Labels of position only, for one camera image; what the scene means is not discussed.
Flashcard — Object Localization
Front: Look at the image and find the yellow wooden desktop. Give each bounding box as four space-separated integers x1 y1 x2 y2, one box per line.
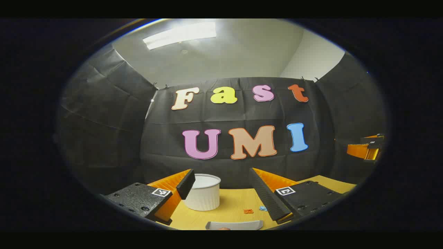
152 175 357 230

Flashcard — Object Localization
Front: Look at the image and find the grey plastic dustpan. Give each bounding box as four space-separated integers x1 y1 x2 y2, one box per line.
205 220 264 230

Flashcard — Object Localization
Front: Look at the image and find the ceiling light panel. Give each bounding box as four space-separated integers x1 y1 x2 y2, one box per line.
143 22 217 50

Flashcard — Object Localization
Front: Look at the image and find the white ribbed garbage bin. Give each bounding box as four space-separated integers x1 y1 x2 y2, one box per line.
182 174 221 211

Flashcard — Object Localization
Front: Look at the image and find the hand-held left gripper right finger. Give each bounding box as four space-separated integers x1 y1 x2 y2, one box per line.
248 168 348 223

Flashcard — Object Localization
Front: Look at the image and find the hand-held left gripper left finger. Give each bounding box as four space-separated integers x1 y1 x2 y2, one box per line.
100 169 196 226

